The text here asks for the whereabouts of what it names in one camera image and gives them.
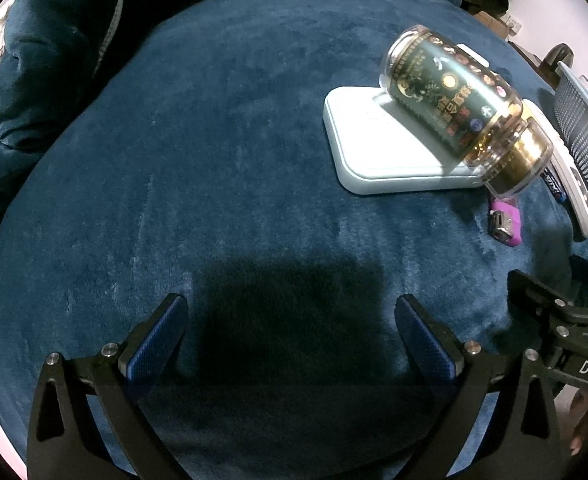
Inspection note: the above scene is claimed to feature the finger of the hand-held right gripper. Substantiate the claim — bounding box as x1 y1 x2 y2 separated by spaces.
508 269 579 322

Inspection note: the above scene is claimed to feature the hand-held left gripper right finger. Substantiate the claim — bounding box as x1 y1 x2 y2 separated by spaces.
394 294 562 480

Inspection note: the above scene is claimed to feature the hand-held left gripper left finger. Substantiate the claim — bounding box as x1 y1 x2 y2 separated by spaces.
26 292 189 480

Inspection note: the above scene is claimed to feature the purple USB drive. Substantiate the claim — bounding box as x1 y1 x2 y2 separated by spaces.
488 196 522 250

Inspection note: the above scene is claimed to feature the white remote control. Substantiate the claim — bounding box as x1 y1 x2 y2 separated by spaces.
521 102 588 237

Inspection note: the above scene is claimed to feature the black blue battery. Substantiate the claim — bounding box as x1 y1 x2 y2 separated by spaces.
540 166 570 206

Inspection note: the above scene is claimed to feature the person's right hand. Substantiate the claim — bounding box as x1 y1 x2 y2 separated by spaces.
568 390 588 456

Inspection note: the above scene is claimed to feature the blue plush blanket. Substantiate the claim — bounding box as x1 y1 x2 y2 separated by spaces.
0 0 588 480

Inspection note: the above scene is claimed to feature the white flat power bank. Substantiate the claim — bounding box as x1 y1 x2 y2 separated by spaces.
323 86 494 196

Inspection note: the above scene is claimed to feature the decorated jar with gold lid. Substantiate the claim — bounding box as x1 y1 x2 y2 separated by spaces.
378 25 554 198

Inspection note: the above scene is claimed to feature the black rounded appliance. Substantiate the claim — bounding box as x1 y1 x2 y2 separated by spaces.
544 42 577 78

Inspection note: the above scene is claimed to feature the cardboard box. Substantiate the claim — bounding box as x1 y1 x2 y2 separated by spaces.
474 10 507 36

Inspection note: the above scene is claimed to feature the dark blue duvet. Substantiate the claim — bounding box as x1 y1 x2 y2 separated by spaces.
0 0 462 281

